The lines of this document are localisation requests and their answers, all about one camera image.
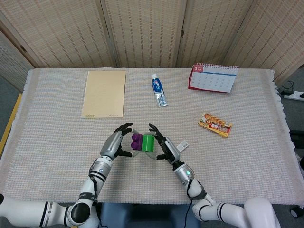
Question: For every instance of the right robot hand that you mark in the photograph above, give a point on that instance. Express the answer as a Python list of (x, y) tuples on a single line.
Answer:
[(171, 149)]

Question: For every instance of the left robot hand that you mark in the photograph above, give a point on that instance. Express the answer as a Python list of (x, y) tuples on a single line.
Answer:
[(111, 145)]

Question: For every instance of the green toy block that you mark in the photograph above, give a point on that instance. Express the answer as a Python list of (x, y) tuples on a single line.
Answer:
[(149, 142)]

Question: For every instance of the purple toy block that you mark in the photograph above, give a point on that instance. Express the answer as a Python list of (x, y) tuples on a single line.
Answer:
[(136, 142)]

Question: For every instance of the beige notepad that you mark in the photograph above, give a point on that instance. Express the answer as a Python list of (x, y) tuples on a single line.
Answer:
[(104, 95)]

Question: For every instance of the yellow curry food box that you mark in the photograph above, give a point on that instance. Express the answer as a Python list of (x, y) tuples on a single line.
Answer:
[(215, 124)]

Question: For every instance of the white woven tablecloth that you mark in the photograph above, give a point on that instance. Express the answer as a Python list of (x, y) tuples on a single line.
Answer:
[(59, 147)]

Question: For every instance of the blue white toothpaste tube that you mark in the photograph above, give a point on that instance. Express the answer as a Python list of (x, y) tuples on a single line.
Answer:
[(158, 89)]

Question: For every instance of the red desk calendar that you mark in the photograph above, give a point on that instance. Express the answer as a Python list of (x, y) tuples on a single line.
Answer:
[(213, 79)]

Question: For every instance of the bamboo folding screen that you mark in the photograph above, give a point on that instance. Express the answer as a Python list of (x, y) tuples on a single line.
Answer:
[(147, 31)]

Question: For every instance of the white power strip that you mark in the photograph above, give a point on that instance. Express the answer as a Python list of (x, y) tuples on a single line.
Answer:
[(294, 95)]

